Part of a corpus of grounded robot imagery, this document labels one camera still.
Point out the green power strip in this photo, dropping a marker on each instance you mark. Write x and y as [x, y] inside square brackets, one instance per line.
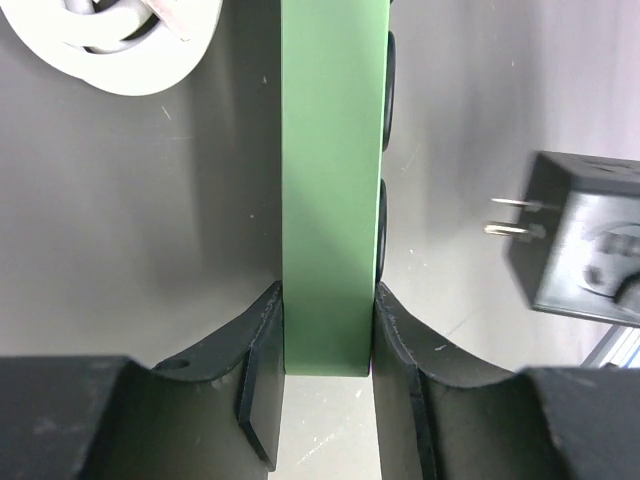
[334, 68]

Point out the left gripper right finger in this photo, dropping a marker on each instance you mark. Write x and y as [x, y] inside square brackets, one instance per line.
[443, 413]

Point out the black cube adapter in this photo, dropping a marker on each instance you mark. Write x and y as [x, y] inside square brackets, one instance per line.
[574, 244]

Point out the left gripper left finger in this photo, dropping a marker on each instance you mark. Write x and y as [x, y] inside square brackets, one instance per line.
[212, 411]

